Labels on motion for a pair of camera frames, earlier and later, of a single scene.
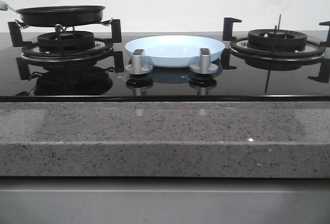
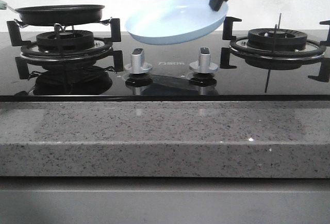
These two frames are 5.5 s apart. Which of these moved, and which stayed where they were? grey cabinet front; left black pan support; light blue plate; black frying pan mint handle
Moved: light blue plate
Stayed: left black pan support; black frying pan mint handle; grey cabinet front
